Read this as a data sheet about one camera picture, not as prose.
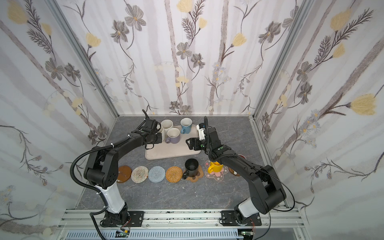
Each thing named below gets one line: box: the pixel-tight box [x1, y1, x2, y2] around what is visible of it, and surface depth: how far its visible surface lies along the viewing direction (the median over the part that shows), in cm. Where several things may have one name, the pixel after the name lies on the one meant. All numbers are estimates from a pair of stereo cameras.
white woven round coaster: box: [131, 166, 149, 183], surface depth 90 cm
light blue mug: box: [180, 117, 193, 134], surface depth 106 cm
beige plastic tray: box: [145, 124, 202, 160], surface depth 100 cm
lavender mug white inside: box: [165, 127, 181, 145], surface depth 103 cm
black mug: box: [182, 158, 199, 180], surface depth 87 cm
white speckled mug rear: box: [160, 119, 174, 133], surface depth 106 cm
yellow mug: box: [207, 161, 224, 174], surface depth 86 cm
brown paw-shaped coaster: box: [185, 165, 204, 183], surface depth 90 cm
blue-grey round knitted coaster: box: [148, 165, 166, 183], surface depth 90 cm
